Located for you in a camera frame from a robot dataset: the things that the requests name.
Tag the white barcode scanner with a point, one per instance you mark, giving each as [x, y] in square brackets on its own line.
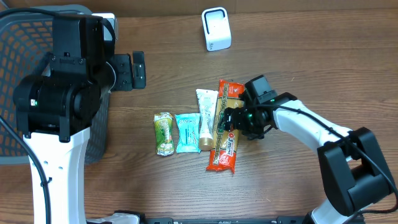
[216, 29]

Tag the white tube gold cap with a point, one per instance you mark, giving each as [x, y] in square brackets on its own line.
[207, 101]

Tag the spaghetti pack red ends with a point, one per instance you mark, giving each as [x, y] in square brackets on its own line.
[223, 153]

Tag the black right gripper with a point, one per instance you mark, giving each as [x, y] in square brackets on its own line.
[240, 116]

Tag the grey plastic shopping basket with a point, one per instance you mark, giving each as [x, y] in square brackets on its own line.
[25, 40]

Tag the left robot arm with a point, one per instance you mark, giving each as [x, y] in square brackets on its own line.
[55, 112]

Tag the green snack packet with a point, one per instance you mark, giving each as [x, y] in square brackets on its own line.
[163, 124]

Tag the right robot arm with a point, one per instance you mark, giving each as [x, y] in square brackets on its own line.
[355, 174]

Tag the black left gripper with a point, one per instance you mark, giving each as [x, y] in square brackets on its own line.
[125, 72]

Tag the teal wipes packet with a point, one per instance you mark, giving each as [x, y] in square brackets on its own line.
[188, 128]

